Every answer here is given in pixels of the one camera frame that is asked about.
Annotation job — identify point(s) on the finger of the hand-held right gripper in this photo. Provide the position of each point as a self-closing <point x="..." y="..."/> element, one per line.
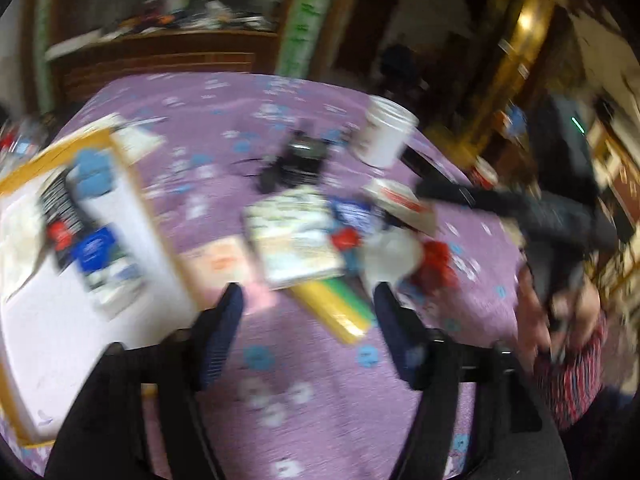
<point x="475" y="198"/>

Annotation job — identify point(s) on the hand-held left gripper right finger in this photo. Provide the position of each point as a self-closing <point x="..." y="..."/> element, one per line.
<point x="400" y="345"/>

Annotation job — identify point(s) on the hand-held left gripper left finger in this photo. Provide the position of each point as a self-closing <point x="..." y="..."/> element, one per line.
<point x="221" y="332"/>

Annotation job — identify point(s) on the yellow green packet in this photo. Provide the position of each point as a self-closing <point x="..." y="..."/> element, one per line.
<point x="340" y="306"/>

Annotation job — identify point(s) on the red plastic bag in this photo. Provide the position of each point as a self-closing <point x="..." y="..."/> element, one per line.
<point x="437" y="263"/>

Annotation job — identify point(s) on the lemon print tissue pack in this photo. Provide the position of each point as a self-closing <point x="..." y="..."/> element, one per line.
<point x="295" y="235"/>

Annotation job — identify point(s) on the white box with yellow rim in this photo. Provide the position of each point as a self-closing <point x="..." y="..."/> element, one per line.
<point x="50" y="335"/>

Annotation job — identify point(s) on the person's right forearm striped sleeve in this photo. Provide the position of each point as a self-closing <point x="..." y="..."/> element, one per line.
<point x="575" y="390"/>

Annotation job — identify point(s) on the person's right hand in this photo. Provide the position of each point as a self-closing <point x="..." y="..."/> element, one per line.
<point x="532" y="305"/>

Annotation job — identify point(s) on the red white bucket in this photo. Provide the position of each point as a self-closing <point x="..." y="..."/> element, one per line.
<point x="484" y="172"/>

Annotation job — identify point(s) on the black phone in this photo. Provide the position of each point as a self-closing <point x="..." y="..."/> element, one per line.
<point x="425" y="164"/>

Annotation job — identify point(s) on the pink tissue pack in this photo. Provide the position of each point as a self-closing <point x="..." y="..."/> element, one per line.
<point x="220" y="266"/>

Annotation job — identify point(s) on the white red-labelled packet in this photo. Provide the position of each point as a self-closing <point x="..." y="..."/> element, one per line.
<point x="400" y="201"/>

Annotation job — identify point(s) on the white plastic bag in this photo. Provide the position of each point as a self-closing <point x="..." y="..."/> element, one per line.
<point x="390" y="256"/>

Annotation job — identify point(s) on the purple floral tablecloth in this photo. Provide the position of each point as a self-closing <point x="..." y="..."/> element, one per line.
<point x="300" y="385"/>

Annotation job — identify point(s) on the white plastic jar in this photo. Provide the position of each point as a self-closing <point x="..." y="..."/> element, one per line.
<point x="382" y="135"/>

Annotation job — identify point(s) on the small red item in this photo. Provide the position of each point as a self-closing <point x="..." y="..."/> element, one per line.
<point x="346" y="240"/>

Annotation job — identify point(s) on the blue printed packet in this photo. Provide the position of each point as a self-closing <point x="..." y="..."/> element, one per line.
<point x="356" y="215"/>

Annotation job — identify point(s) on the blue white packet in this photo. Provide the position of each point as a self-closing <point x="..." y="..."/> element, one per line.
<point x="97" y="251"/>

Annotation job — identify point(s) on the black motor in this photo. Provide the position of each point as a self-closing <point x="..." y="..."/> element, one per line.
<point x="296" y="162"/>

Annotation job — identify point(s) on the blue rolled cloth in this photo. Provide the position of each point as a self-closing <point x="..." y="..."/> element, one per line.
<point x="92" y="172"/>

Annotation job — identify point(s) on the black packet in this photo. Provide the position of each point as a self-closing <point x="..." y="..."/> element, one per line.
<point x="60" y="205"/>

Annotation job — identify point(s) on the white notebook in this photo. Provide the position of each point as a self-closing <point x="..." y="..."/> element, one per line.
<point x="135" y="140"/>

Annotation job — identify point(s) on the wooden glass cabinet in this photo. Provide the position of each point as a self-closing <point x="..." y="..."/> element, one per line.
<point x="165" y="57"/>

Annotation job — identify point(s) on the clear plastic bag clutter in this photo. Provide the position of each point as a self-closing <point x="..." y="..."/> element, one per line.
<point x="15" y="141"/>

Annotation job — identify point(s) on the pile of cabinet clutter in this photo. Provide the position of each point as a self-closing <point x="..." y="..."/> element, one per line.
<point x="195" y="15"/>

